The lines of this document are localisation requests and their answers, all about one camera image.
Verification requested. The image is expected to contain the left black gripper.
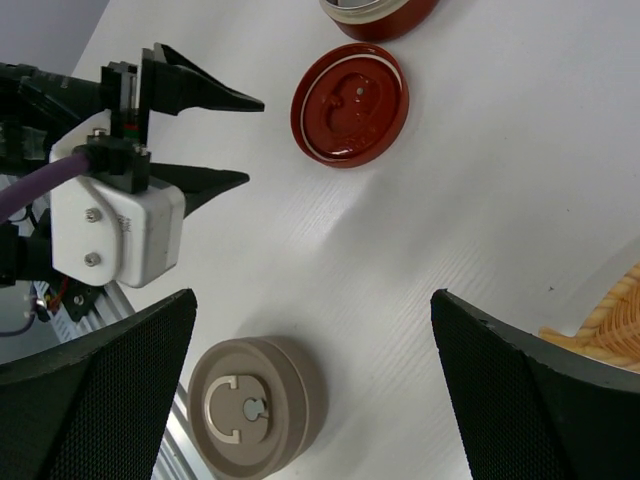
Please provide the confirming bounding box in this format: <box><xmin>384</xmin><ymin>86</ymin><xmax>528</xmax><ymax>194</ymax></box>
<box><xmin>1</xmin><ymin>43</ymin><xmax>265</xmax><ymax>218</ymax></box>

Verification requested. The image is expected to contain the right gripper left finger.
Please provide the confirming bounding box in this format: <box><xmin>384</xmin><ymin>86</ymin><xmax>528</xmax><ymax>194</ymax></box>
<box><xmin>1</xmin><ymin>289</ymin><xmax>197</xmax><ymax>479</ymax></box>

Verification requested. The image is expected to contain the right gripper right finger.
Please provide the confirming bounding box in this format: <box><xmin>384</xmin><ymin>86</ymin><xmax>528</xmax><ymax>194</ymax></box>
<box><xmin>431</xmin><ymin>289</ymin><xmax>639</xmax><ymax>479</ymax></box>

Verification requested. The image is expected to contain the brown round lid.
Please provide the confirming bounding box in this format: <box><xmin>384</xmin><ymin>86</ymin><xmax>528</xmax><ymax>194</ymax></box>
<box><xmin>187</xmin><ymin>338</ymin><xmax>308</xmax><ymax>479</ymax></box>

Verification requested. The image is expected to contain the red round lid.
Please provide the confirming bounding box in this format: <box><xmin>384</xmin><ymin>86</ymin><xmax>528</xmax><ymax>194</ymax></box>
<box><xmin>290</xmin><ymin>43</ymin><xmax>410</xmax><ymax>169</ymax></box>

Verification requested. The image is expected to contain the red-banded steel lunch tin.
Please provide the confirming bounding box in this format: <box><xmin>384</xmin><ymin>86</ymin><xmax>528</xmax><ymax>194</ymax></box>
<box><xmin>319</xmin><ymin>0</ymin><xmax>440</xmax><ymax>43</ymax></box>

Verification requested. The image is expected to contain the beige-banded steel lunch tin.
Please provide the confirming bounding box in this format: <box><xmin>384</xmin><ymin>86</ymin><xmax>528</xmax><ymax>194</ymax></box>
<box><xmin>261</xmin><ymin>336</ymin><xmax>329</xmax><ymax>473</ymax></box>

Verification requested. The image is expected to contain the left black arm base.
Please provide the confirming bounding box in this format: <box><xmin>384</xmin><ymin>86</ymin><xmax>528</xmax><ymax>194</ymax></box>
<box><xmin>61</xmin><ymin>279</ymin><xmax>104</xmax><ymax>323</ymax></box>

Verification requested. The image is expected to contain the orange leaf-shaped woven tray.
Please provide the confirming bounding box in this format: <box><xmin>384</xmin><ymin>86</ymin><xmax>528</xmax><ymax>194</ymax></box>
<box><xmin>538</xmin><ymin>263</ymin><xmax>640</xmax><ymax>374</ymax></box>

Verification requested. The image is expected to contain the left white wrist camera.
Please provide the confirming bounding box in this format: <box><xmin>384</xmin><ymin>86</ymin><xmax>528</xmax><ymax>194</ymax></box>
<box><xmin>49</xmin><ymin>110</ymin><xmax>186</xmax><ymax>288</ymax></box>

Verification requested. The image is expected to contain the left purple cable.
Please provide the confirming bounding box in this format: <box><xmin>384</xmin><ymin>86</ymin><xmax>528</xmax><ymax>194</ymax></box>
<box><xmin>0</xmin><ymin>149</ymin><xmax>96</xmax><ymax>226</ymax></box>

